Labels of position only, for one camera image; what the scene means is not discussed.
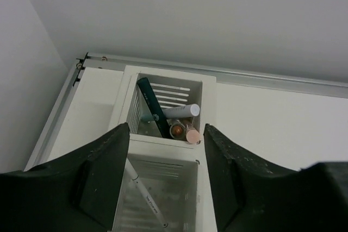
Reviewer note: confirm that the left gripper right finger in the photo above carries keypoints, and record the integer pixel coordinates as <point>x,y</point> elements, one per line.
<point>252,194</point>

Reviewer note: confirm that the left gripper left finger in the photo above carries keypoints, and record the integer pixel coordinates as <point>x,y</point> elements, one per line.
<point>78,191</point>

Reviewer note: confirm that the thin white liner pen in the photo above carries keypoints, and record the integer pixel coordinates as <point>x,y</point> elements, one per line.
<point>145,194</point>

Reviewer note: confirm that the pink makeup stick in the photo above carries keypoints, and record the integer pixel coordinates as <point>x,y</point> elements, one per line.
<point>192,135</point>

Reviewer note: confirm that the black gold makeup pencil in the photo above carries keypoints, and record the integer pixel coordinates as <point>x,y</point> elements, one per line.
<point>177,130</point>

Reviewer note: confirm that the lavender white makeup stick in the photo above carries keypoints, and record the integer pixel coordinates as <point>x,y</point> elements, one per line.
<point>191,110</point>

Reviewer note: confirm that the dark teal makeup pen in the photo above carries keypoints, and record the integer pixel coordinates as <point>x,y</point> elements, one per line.
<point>154,107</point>

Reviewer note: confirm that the white two-slot organizer box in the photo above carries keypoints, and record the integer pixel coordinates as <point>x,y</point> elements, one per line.
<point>174,172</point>

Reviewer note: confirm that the left aluminium frame rail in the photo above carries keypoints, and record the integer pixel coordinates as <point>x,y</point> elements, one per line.
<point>54,114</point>

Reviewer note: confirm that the aluminium frame rail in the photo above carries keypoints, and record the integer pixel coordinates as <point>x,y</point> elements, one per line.
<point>54,114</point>
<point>224,75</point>

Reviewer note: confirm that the back aluminium frame rail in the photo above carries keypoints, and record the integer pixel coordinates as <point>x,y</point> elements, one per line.
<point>224,75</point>

